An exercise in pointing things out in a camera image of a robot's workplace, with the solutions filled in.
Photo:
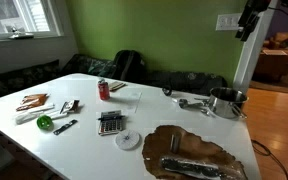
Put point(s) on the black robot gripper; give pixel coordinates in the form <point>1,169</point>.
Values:
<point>254,10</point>

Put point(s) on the silver metal pot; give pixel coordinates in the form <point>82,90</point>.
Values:
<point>226,102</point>

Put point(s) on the brown cardboard box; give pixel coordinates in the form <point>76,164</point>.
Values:
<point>271,63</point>

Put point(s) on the brown sofa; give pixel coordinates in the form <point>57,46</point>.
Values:
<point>285,40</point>

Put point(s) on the dark patterned bench cushion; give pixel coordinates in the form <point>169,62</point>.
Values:
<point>184,81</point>
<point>17,80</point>

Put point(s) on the silver metal can opener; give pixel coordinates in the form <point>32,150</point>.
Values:
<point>189,104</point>

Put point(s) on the small black round object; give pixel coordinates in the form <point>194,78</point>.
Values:
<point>166,90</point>

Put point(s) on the dark backpack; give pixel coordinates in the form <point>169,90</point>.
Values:
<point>129,66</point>

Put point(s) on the brown wooden slab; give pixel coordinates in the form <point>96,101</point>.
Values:
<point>197,146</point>

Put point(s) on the small metal cylinder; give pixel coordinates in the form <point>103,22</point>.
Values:
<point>175,142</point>

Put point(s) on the white paper sheet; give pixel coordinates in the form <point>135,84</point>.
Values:
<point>130,98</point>

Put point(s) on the brown wallet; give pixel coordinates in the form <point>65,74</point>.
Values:
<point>116,85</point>

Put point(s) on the red soda can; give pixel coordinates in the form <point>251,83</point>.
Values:
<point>103,90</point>

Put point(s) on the white round disc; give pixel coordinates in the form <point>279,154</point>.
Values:
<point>127,139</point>

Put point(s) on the grey desk calculator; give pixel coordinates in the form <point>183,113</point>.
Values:
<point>110,123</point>

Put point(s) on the silver snack wrapper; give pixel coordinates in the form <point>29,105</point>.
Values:
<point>69,106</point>

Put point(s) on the black flat metal strip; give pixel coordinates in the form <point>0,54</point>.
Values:
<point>65,127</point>

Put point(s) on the green round lid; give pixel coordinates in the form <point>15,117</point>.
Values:
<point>44,122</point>

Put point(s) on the brown wooden pieces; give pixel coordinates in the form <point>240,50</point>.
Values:
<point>32,101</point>

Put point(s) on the white framed window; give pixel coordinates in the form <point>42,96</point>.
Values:
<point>20,16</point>

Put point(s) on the small ornament on windowsill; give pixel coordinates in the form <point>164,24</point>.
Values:
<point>19,34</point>

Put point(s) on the white long package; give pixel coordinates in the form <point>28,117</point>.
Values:
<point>34,115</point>

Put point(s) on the white light switch plate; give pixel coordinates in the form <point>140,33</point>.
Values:
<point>228,22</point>

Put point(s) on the white door frame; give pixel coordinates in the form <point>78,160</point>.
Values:
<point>254,56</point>

